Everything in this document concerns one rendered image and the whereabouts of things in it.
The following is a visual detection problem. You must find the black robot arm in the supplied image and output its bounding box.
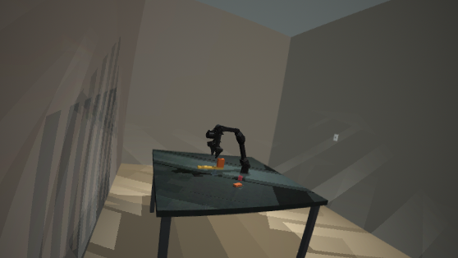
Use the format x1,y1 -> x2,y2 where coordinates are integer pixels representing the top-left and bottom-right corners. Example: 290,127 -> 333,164
206,124 -> 251,173

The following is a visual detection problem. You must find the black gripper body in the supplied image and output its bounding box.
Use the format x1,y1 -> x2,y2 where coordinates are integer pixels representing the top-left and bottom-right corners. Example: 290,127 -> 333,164
210,139 -> 223,152

